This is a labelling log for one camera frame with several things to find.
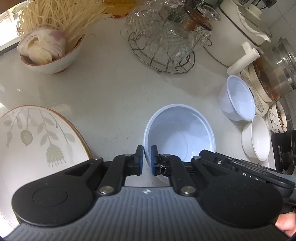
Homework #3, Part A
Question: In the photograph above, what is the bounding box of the blue bowl front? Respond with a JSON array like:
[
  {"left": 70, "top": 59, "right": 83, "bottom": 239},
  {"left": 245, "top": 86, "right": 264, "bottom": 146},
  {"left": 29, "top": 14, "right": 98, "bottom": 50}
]
[{"left": 143, "top": 103, "right": 217, "bottom": 186}]

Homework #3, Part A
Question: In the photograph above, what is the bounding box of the blue bowl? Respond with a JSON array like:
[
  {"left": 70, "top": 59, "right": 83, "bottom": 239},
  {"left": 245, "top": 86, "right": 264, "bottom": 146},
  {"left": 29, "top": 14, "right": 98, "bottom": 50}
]
[
  {"left": 218, "top": 75, "right": 255, "bottom": 121},
  {"left": 143, "top": 103, "right": 217, "bottom": 186}
]

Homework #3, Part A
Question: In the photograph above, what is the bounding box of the white small bowl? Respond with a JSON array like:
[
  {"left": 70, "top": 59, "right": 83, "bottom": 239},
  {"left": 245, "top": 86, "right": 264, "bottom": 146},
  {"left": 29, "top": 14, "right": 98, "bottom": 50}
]
[{"left": 241, "top": 115, "right": 270, "bottom": 162}]

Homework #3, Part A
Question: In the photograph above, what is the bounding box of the white leaf plate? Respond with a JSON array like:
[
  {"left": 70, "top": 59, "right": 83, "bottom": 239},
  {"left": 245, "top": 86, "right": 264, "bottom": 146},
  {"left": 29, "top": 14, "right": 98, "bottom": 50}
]
[{"left": 1, "top": 105, "right": 92, "bottom": 237}]

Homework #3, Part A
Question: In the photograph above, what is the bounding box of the person right hand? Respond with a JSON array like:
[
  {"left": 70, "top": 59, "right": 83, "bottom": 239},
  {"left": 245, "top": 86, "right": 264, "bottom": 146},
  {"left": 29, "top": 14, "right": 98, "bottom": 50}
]
[{"left": 275, "top": 212, "right": 296, "bottom": 237}]

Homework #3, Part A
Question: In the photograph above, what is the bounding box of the patterned cup with tea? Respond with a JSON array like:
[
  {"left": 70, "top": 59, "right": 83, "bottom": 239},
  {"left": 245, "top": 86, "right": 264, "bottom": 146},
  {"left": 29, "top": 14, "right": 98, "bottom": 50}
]
[{"left": 266, "top": 101, "right": 287, "bottom": 133}]

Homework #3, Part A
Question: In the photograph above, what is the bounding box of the glass kettle on base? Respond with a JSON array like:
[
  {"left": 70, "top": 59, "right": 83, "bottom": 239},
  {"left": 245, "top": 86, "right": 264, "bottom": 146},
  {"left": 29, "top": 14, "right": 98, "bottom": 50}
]
[{"left": 237, "top": 38, "right": 295, "bottom": 116}]

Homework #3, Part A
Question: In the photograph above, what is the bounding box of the bowl with garlic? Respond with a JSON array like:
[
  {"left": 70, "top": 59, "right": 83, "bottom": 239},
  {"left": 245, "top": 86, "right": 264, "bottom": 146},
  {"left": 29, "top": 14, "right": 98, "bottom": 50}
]
[{"left": 17, "top": 27, "right": 84, "bottom": 74}]

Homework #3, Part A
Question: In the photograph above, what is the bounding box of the dried noodle bundle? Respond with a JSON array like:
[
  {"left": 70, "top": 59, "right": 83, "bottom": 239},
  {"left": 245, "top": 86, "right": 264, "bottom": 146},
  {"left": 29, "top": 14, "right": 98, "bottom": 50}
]
[{"left": 18, "top": 0, "right": 112, "bottom": 48}]

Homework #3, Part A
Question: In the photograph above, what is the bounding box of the red lid jar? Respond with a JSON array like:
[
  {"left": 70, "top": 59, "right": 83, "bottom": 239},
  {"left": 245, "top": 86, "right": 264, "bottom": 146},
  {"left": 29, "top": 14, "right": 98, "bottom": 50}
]
[{"left": 103, "top": 0, "right": 136, "bottom": 18}]

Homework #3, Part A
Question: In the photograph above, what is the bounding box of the white electric pot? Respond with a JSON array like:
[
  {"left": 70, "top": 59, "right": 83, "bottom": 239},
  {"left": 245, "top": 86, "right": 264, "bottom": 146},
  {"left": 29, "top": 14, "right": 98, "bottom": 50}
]
[{"left": 205, "top": 1, "right": 272, "bottom": 75}]

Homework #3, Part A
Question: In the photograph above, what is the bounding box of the wire rack with glasses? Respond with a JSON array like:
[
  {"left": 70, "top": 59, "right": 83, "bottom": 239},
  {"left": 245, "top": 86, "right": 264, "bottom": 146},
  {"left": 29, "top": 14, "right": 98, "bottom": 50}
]
[{"left": 120, "top": 1, "right": 221, "bottom": 74}]

